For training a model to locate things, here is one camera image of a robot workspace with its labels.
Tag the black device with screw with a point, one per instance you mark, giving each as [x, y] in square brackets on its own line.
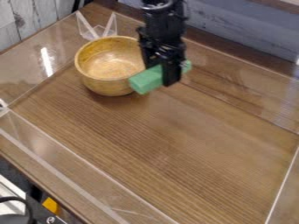
[46, 217]

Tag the yellow label block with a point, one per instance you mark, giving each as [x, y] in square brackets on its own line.
[51, 205]

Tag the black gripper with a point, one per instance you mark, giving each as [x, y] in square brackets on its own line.
[160, 37]

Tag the clear acrylic tray wall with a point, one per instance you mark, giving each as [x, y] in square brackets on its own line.
[79, 185]

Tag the brown wooden bowl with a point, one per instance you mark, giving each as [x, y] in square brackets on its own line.
[107, 62]

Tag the green rectangular block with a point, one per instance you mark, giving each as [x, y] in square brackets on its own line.
[148, 80]

